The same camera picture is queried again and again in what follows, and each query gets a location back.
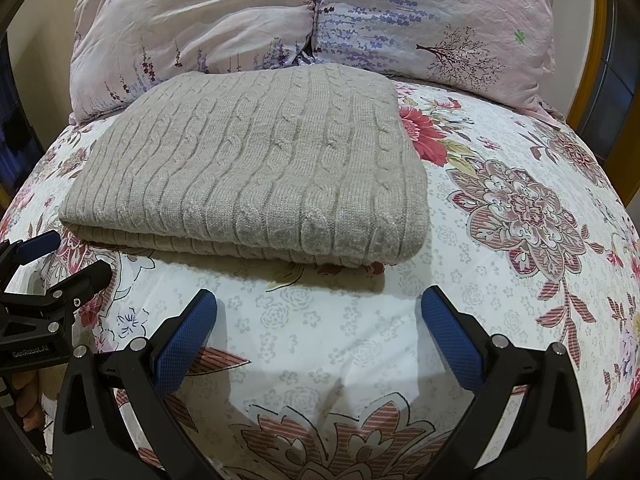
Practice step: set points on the person's left hand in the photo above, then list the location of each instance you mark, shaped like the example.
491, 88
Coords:
27, 400

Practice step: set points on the wooden headboard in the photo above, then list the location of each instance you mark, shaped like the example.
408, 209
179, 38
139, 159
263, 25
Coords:
595, 60

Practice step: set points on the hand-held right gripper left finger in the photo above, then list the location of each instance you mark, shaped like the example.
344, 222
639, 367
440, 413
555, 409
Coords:
187, 340

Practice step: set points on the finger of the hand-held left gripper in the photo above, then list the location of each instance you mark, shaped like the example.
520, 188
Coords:
40, 243
75, 282

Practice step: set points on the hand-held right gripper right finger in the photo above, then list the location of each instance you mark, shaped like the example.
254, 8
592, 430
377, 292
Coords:
452, 340

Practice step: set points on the pink tree-print pillow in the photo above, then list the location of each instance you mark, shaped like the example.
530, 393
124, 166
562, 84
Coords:
430, 15

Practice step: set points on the pink lavender-print pillow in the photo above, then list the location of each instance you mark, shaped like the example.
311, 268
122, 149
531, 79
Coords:
190, 20

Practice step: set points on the white floral bedsheet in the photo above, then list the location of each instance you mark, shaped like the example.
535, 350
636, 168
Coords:
350, 320

